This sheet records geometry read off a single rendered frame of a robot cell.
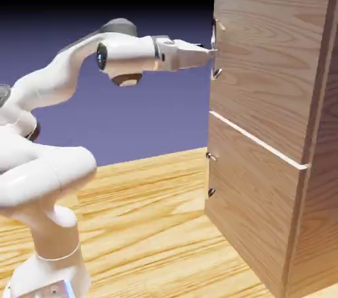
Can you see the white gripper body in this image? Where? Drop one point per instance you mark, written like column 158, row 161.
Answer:
column 188, row 56

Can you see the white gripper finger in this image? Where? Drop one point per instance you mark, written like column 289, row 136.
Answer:
column 212, row 52

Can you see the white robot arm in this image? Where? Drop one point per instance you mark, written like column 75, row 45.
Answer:
column 50, row 84

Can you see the light wood cabinet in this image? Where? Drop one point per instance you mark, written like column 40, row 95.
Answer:
column 320, row 145

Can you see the large wood cabinet door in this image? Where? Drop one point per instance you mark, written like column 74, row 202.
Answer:
column 266, row 66

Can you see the small wood cabinet door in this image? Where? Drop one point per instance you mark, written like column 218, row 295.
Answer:
column 250, row 197

